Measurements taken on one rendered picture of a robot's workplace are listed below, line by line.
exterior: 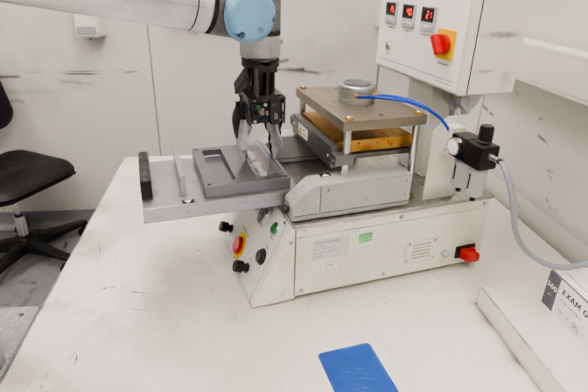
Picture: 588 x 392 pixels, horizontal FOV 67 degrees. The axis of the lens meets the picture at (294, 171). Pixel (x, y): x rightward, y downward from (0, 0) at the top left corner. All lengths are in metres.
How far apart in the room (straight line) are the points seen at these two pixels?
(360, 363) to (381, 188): 0.32
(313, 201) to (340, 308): 0.23
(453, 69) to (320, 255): 0.44
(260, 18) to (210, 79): 1.80
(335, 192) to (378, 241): 0.16
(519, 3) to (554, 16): 0.40
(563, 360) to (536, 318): 0.09
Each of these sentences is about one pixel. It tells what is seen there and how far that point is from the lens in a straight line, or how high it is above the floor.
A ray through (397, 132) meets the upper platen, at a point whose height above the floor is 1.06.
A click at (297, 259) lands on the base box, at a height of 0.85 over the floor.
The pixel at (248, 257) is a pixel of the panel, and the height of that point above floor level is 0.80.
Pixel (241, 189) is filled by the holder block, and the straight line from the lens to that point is 0.85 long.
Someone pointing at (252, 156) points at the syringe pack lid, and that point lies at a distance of 0.94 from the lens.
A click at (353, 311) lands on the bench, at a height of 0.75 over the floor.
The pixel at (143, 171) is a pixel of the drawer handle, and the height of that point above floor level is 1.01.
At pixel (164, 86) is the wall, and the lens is 2.46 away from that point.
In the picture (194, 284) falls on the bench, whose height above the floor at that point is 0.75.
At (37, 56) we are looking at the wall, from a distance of 2.58.
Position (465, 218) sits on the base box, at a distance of 1.04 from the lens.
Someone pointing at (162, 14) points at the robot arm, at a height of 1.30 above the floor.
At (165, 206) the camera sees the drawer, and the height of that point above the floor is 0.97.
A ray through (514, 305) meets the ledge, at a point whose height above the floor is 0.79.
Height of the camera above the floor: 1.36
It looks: 24 degrees down
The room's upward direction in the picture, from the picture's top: 2 degrees clockwise
